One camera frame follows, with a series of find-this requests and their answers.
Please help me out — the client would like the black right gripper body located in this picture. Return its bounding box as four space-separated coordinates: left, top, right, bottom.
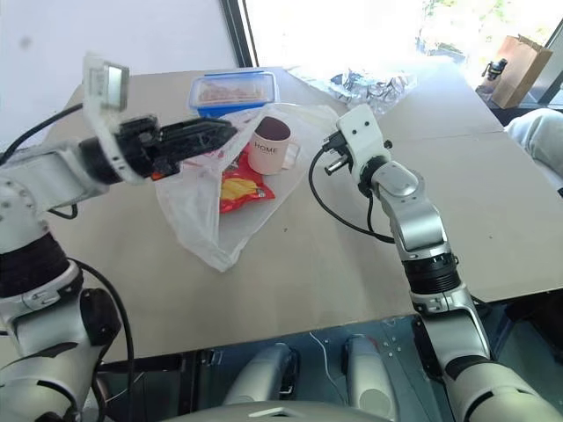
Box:
328 129 355 175

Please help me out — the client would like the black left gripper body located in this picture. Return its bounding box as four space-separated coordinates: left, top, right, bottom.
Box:
116 114 183 178

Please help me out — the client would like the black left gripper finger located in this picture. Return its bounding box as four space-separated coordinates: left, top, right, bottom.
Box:
158 115 235 141
161 126 239 160

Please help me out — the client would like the translucent white plastic bag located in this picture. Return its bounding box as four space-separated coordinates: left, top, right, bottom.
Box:
154 102 340 273

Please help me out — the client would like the crumpled printed plastic bag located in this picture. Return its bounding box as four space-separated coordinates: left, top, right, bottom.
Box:
328 65 420 116

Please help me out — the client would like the brown paper bag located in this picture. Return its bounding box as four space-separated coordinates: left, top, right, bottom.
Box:
489 33 554 110

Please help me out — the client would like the blue-lidded clear food container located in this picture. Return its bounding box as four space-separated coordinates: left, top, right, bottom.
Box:
189 70 281 119

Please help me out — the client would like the red snack packet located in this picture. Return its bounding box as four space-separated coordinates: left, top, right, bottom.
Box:
218 147 276 215

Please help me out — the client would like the white mug maroon rim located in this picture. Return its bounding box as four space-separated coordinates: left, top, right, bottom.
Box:
247 116 303 177

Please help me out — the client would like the black bottle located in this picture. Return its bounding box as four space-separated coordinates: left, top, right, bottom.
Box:
485 56 508 83

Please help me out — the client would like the person's white trouser leg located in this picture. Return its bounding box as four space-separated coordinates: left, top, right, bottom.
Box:
502 107 563 199

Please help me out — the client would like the silver rounded robot thigh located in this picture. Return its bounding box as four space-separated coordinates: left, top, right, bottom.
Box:
341 334 400 421
223 341 301 408

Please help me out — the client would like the silver robot torso edge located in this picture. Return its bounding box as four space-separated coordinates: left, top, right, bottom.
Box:
161 398 397 422

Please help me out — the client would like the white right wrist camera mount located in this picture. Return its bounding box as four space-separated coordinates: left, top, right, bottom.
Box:
335 104 393 178

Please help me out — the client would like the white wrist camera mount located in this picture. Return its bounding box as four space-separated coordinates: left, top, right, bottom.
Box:
82 51 147 185
335 104 393 178

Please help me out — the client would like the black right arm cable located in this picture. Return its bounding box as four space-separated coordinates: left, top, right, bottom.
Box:
308 133 397 244

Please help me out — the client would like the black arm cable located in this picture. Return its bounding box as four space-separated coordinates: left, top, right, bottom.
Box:
308 133 397 244
0 103 85 166

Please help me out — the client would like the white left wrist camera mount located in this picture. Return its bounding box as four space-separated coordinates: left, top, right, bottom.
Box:
82 51 147 185

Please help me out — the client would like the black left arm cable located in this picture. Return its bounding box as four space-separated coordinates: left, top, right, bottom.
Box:
0 103 85 166

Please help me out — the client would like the dark window frame post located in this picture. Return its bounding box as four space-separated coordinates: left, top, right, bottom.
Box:
219 0 258 69

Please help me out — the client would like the black shoulder cable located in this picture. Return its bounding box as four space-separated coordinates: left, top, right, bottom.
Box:
69 258 135 422

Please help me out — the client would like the thin white floor wire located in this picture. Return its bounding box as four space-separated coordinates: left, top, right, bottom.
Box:
309 331 336 389

